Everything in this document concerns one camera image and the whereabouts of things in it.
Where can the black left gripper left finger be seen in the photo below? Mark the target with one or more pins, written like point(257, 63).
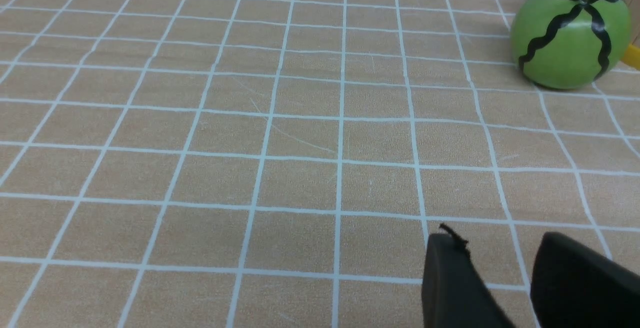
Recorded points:
point(453, 293)

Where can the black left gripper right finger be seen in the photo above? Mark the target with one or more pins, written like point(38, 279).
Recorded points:
point(573, 286)

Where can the green toy watermelon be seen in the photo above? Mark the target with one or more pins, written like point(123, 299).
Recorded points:
point(567, 44)

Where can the orange checkered tablecloth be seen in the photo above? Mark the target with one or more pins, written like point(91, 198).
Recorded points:
point(281, 163)

